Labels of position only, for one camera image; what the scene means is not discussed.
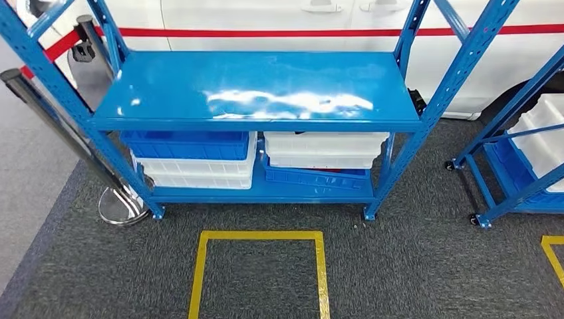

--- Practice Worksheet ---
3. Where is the blue metal shelf rack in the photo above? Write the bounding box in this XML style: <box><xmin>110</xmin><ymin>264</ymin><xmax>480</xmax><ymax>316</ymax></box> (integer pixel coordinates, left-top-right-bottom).
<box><xmin>444</xmin><ymin>44</ymin><xmax>564</xmax><ymax>231</ymax></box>
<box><xmin>0</xmin><ymin>0</ymin><xmax>521</xmax><ymax>222</ymax></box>

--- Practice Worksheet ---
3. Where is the blue plastic bin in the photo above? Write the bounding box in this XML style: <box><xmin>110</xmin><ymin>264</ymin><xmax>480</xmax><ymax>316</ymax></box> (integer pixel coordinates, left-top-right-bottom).
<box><xmin>262</xmin><ymin>152</ymin><xmax>372</xmax><ymax>191</ymax></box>
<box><xmin>484</xmin><ymin>138</ymin><xmax>564</xmax><ymax>213</ymax></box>
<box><xmin>120</xmin><ymin>130</ymin><xmax>251</xmax><ymax>161</ymax></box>

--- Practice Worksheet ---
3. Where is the white plastic bin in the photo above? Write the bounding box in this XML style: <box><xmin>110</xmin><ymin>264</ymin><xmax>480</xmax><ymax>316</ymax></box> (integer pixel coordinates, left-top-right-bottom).
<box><xmin>267</xmin><ymin>152</ymin><xmax>380</xmax><ymax>171</ymax></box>
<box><xmin>506</xmin><ymin>93</ymin><xmax>564</xmax><ymax>193</ymax></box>
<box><xmin>145</xmin><ymin>169</ymin><xmax>255</xmax><ymax>191</ymax></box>
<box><xmin>130</xmin><ymin>131</ymin><xmax>258</xmax><ymax>178</ymax></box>
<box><xmin>263</xmin><ymin>131</ymin><xmax>391</xmax><ymax>158</ymax></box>

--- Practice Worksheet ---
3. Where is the red barrier belt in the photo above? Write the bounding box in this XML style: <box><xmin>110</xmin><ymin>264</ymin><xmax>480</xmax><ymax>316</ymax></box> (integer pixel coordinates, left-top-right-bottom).
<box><xmin>19</xmin><ymin>29</ymin><xmax>83</xmax><ymax>80</ymax></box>
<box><xmin>94</xmin><ymin>23</ymin><xmax>564</xmax><ymax>39</ymax></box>

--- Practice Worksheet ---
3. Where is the white car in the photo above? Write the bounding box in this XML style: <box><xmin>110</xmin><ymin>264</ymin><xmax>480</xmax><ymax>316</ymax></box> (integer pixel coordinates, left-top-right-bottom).
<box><xmin>15</xmin><ymin>0</ymin><xmax>564</xmax><ymax>128</ymax></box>

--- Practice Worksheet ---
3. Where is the stanchion with chrome base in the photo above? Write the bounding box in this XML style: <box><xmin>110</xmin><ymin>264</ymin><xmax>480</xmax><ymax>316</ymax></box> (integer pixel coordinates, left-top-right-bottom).
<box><xmin>0</xmin><ymin>68</ymin><xmax>152</xmax><ymax>227</ymax></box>

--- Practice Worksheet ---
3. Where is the yellow floor tape marking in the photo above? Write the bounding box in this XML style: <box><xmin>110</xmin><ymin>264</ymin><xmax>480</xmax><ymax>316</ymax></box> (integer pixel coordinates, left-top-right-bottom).
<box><xmin>540</xmin><ymin>235</ymin><xmax>564</xmax><ymax>289</ymax></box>

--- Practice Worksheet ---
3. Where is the grey belt stanchion post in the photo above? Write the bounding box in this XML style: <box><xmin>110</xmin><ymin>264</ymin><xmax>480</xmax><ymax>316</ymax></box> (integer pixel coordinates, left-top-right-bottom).
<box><xmin>71</xmin><ymin>14</ymin><xmax>116</xmax><ymax>81</ymax></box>

